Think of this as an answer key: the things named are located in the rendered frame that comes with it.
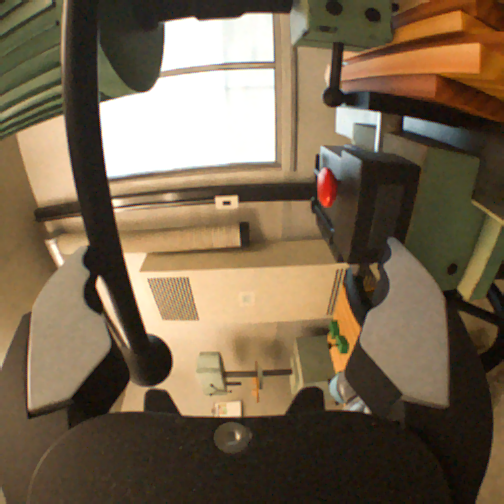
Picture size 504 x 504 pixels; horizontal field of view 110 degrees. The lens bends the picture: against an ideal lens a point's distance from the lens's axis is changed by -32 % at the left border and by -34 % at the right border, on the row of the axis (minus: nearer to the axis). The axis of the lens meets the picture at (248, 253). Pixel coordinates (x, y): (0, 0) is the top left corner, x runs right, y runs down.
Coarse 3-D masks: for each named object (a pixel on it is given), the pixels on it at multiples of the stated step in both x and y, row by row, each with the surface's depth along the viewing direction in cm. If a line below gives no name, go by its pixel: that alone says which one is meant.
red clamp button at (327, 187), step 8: (328, 168) 18; (320, 176) 19; (328, 176) 18; (320, 184) 19; (328, 184) 18; (336, 184) 18; (320, 192) 19; (328, 192) 18; (336, 192) 18; (320, 200) 20; (328, 200) 18
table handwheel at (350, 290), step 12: (348, 276) 35; (360, 276) 35; (348, 288) 33; (360, 288) 32; (456, 288) 29; (492, 288) 29; (348, 300) 32; (360, 300) 30; (456, 300) 29; (492, 300) 29; (360, 312) 29; (468, 312) 28; (480, 312) 27; (492, 312) 26; (360, 324) 29; (492, 324) 26; (492, 348) 21; (480, 360) 20; (492, 360) 19
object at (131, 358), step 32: (64, 0) 4; (96, 0) 5; (64, 32) 5; (96, 32) 6; (64, 64) 6; (96, 64) 6; (64, 96) 6; (96, 96) 7; (96, 128) 7; (96, 160) 8; (96, 192) 8; (96, 224) 9; (96, 256) 10; (128, 288) 11; (128, 320) 12; (128, 352) 13; (160, 352) 14
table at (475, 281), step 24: (336, 120) 45; (360, 120) 35; (408, 120) 23; (480, 120) 13; (456, 144) 16; (480, 144) 13; (480, 168) 14; (480, 192) 14; (480, 240) 17; (480, 264) 17; (480, 288) 18
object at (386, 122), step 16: (352, 96) 17; (368, 96) 14; (384, 96) 14; (400, 96) 14; (384, 112) 15; (400, 112) 15; (416, 112) 15; (432, 112) 14; (448, 112) 14; (384, 128) 19; (400, 128) 18
